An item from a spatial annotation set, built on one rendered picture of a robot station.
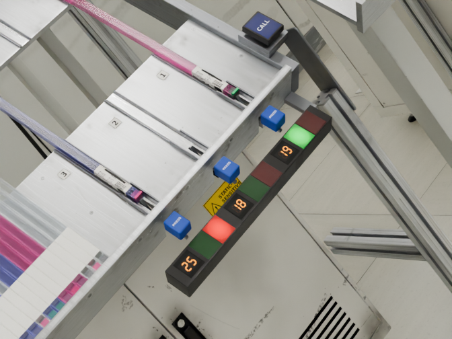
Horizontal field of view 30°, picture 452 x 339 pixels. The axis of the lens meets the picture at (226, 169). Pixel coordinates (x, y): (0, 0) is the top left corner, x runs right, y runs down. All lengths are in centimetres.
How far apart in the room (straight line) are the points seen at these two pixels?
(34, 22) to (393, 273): 109
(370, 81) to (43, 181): 151
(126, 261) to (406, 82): 69
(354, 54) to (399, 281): 77
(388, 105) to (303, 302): 106
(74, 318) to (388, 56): 77
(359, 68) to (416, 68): 96
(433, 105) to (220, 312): 55
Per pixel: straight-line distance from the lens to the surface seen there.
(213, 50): 132
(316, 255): 169
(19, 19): 143
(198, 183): 119
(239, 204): 118
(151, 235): 116
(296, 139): 123
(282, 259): 164
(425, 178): 234
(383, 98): 259
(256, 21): 130
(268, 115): 123
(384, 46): 156
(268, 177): 120
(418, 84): 160
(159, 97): 128
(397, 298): 200
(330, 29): 251
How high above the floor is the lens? 108
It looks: 19 degrees down
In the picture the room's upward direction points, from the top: 40 degrees counter-clockwise
